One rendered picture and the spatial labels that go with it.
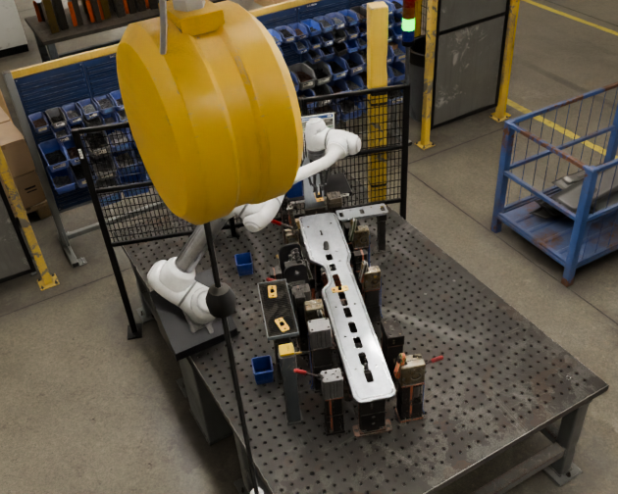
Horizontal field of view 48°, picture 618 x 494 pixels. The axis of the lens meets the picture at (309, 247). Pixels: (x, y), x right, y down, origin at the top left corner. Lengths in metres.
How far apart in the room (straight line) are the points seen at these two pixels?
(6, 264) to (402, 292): 2.90
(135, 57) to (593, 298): 4.78
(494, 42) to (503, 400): 4.02
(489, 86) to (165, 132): 6.50
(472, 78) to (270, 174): 6.26
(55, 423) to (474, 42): 4.57
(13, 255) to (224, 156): 4.96
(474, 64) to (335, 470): 4.41
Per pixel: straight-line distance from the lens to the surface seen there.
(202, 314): 3.41
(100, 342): 4.93
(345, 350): 3.17
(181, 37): 0.47
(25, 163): 6.05
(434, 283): 3.97
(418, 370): 3.06
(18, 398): 4.79
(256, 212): 3.10
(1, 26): 9.76
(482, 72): 6.76
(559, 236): 5.34
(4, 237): 5.30
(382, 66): 4.07
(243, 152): 0.46
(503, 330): 3.75
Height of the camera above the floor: 3.31
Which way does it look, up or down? 38 degrees down
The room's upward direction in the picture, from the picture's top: 4 degrees counter-clockwise
